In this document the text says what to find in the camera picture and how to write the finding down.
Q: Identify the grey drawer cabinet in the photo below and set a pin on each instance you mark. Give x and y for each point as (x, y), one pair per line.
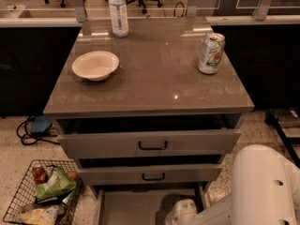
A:
(156, 87)

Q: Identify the red apple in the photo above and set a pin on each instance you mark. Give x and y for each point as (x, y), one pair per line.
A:
(74, 175)

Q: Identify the green white soda can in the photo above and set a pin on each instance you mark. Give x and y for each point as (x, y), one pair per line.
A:
(212, 50)

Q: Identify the black cart frame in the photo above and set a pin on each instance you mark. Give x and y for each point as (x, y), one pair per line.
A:
(286, 122)

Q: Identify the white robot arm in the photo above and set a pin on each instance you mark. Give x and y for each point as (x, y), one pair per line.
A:
(265, 191)

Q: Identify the black wire basket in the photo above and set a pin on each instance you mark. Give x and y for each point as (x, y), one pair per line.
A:
(24, 199)

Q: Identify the grey drawer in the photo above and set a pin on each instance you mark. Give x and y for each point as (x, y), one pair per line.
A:
(144, 206)
(110, 176)
(150, 144)

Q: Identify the white bowl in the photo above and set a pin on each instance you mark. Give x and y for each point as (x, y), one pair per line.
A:
(95, 66)

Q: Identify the red soda can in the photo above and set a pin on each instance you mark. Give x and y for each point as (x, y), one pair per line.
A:
(39, 174)

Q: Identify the blue foot pedal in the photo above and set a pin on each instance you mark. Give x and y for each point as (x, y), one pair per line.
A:
(41, 125)

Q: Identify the clear plastic water bottle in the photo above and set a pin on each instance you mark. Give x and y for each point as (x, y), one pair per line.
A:
(119, 17)

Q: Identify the yellow snack bag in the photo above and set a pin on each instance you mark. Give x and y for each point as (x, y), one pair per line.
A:
(42, 216)

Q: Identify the green chip bag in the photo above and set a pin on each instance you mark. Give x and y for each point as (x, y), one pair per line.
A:
(58, 184)

